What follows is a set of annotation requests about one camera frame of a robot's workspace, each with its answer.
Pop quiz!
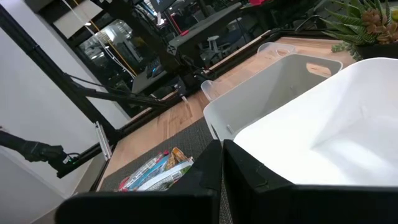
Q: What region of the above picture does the grey plastic bin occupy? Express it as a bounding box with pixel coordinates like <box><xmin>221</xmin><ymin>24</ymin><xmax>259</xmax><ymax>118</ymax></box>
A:
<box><xmin>203</xmin><ymin>53</ymin><xmax>343</xmax><ymax>142</ymax></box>

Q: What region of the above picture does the blue and red granola bar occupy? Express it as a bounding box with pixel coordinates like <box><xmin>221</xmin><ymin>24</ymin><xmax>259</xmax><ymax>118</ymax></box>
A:
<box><xmin>119</xmin><ymin>151</ymin><xmax>170</xmax><ymax>192</ymax></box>

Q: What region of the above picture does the white and green granola bar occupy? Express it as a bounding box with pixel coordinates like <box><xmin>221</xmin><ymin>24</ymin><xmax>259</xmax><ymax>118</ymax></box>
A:
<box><xmin>136</xmin><ymin>157</ymin><xmax>195</xmax><ymax>192</ymax></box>

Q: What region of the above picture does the grey woven placemat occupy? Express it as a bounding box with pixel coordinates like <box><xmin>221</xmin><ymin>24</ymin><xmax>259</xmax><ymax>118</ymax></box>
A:
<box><xmin>98</xmin><ymin>117</ymin><xmax>234</xmax><ymax>224</ymax></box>

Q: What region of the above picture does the orange granola bar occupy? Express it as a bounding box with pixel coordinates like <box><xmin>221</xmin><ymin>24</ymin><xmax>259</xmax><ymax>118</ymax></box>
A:
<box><xmin>167</xmin><ymin>147</ymin><xmax>189</xmax><ymax>170</ymax></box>

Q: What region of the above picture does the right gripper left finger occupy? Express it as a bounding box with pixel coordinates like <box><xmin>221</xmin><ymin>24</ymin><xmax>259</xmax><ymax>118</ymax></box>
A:
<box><xmin>55</xmin><ymin>139</ymin><xmax>223</xmax><ymax>224</ymax></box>

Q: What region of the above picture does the white plastic bin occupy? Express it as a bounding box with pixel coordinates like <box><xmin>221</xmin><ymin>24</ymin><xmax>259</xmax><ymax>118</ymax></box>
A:
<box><xmin>233</xmin><ymin>57</ymin><xmax>398</xmax><ymax>187</ymax></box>

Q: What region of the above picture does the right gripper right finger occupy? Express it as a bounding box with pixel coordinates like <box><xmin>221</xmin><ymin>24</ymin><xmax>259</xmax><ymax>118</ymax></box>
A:
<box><xmin>223</xmin><ymin>139</ymin><xmax>398</xmax><ymax>224</ymax></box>

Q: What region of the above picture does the yellow extension cable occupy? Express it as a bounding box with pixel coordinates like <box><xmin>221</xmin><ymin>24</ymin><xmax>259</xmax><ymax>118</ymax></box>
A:
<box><xmin>72</xmin><ymin>0</ymin><xmax>138</xmax><ymax>78</ymax></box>

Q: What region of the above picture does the grey desk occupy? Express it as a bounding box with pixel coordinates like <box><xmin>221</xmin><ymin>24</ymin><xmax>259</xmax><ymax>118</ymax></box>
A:
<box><xmin>167</xmin><ymin>2</ymin><xmax>243</xmax><ymax>57</ymax></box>

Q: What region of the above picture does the silver metal bracket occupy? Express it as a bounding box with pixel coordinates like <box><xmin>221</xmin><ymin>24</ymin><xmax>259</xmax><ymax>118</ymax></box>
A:
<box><xmin>95</xmin><ymin>121</ymin><xmax>113</xmax><ymax>161</ymax></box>

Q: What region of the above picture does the black aluminium rig frame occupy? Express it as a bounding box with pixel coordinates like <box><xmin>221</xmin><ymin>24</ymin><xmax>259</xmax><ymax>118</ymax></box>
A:
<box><xmin>0</xmin><ymin>0</ymin><xmax>327</xmax><ymax>192</ymax></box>

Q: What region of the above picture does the potted succulent plant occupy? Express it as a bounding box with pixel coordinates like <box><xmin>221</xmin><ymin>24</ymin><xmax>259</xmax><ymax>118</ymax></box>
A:
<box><xmin>320</xmin><ymin>0</ymin><xmax>398</xmax><ymax>62</ymax></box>

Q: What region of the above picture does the clear plastic bin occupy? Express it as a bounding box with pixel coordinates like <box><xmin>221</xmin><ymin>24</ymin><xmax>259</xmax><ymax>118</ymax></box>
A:
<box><xmin>200</xmin><ymin>42</ymin><xmax>296</xmax><ymax>102</ymax></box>

